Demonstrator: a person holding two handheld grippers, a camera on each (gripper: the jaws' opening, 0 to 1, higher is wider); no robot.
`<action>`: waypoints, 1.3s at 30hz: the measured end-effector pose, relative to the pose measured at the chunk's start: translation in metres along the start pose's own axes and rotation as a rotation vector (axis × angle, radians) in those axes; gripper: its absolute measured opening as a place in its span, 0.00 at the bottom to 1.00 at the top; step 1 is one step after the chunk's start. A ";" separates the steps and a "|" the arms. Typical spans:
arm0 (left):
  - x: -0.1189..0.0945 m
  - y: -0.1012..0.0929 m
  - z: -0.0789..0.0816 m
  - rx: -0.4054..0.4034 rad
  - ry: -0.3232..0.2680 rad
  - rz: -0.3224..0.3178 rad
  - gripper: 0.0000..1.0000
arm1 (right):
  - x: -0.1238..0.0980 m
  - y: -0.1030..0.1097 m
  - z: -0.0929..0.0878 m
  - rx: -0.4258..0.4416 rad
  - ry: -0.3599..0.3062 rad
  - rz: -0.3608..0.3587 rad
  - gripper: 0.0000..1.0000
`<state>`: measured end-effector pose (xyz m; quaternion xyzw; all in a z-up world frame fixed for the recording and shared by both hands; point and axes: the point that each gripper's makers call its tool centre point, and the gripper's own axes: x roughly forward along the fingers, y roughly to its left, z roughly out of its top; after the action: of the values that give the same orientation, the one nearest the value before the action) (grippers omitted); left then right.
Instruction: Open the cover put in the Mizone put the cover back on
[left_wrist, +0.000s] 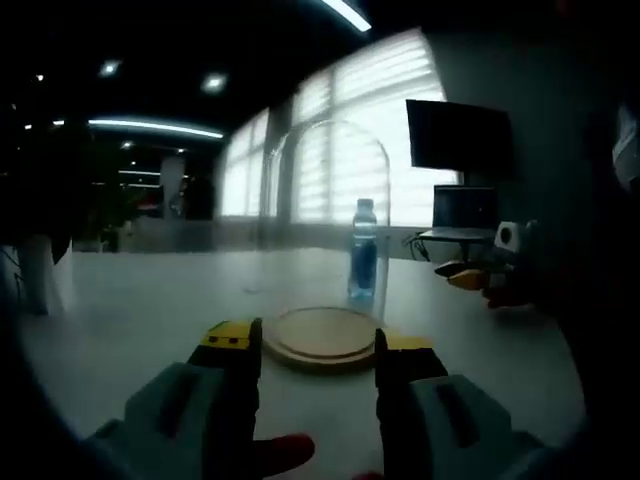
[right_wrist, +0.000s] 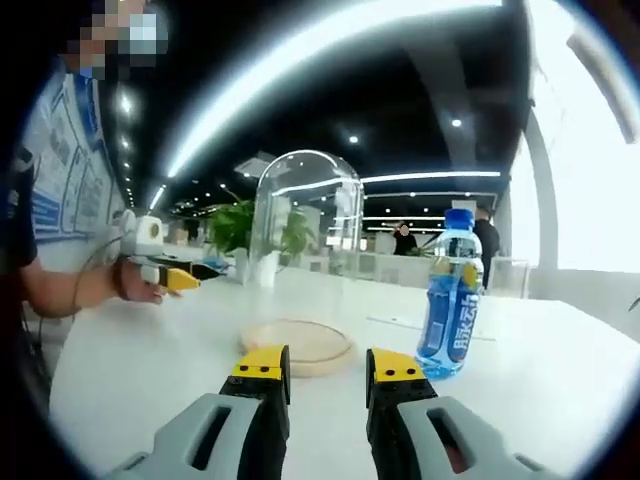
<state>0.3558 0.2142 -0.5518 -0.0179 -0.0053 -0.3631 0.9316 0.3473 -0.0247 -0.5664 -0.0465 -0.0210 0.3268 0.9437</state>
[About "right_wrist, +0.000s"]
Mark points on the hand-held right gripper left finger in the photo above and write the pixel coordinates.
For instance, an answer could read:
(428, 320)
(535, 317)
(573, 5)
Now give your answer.
(250, 425)

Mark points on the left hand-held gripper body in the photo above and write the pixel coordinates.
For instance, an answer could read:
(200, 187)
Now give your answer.
(142, 237)

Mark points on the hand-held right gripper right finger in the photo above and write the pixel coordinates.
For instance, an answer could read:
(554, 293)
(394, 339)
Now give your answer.
(395, 425)

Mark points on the blue drink bottle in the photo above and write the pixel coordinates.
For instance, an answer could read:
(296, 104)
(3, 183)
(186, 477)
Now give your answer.
(450, 310)

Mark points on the clear glass dome cover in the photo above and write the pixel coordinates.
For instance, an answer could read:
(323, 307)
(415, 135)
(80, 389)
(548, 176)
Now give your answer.
(305, 200)

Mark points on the blue white packet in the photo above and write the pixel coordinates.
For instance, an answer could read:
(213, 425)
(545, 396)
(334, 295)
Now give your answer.
(220, 265)

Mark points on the green leafy plant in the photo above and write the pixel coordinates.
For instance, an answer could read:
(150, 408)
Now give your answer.
(230, 225)

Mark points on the white plant pot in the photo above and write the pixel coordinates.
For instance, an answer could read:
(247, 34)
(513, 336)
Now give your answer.
(270, 267)

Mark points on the round wooden base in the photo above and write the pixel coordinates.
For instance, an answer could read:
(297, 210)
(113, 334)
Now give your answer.
(320, 367)

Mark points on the ceiling air vent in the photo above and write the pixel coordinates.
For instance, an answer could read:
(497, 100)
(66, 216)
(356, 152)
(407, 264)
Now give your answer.
(252, 167)

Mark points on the white office counter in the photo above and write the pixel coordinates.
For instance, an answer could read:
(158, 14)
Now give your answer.
(380, 265)

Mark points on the clear box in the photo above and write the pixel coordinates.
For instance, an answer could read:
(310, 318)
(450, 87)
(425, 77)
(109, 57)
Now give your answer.
(510, 277)

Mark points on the curved ceiling light strip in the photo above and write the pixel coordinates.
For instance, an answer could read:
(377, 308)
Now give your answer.
(300, 65)

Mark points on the straight ceiling light strip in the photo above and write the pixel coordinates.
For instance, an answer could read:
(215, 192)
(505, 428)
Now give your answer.
(430, 176)

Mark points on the large bright window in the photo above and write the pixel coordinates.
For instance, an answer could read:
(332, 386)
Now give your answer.
(590, 200)

